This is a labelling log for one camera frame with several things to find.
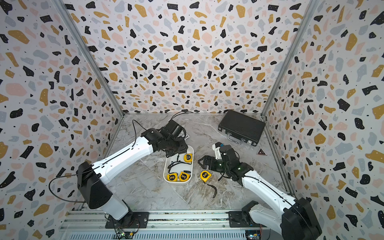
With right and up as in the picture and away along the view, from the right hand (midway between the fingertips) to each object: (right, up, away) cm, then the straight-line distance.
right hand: (203, 163), depth 79 cm
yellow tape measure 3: (-11, -9, +6) cm, 16 cm away
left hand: (-8, +8, -1) cm, 12 cm away
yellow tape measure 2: (-18, -10, +7) cm, 21 cm away
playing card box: (-7, +15, -14) cm, 22 cm away
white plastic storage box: (-17, -4, +14) cm, 23 cm away
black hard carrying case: (+27, +19, +27) cm, 43 cm away
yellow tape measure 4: (+1, -9, +8) cm, 12 cm away
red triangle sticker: (+39, +2, +21) cm, 44 cm away
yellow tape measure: (-9, 0, +15) cm, 18 cm away
